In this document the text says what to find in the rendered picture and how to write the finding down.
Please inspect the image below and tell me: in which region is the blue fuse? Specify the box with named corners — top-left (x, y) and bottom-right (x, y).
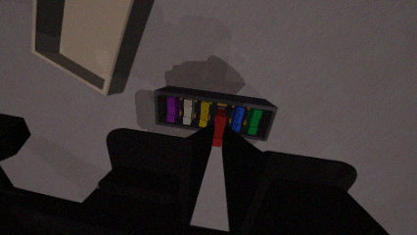
top-left (231, 106), bottom-right (245, 132)

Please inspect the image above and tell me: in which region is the yellow fuse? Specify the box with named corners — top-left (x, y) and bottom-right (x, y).
top-left (199, 101), bottom-right (210, 127)

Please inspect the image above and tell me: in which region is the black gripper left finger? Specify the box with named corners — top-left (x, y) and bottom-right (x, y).
top-left (106, 124), bottom-right (215, 225)

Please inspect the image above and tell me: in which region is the red fuse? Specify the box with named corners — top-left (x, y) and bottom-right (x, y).
top-left (212, 106), bottom-right (227, 148)

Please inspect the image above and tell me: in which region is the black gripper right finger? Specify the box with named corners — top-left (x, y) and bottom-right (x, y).
top-left (222, 126), bottom-right (357, 235)

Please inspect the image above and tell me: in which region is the black fuse block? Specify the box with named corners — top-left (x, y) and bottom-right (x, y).
top-left (154, 85), bottom-right (278, 142)

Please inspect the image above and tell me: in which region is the beige shallow square tray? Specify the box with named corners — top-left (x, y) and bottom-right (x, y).
top-left (31, 0), bottom-right (155, 96)

